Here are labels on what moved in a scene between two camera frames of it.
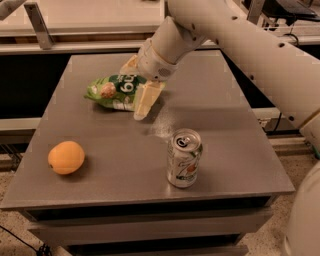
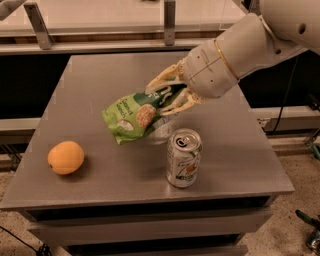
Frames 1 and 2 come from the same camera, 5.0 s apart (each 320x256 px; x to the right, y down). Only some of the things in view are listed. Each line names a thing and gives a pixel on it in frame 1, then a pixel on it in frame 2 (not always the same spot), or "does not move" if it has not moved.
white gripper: x=154 y=63 to x=207 y=70
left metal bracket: x=40 y=28 does not move
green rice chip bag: x=117 y=91 to x=130 y=117
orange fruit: x=66 y=157 does not move
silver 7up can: x=182 y=157 does not move
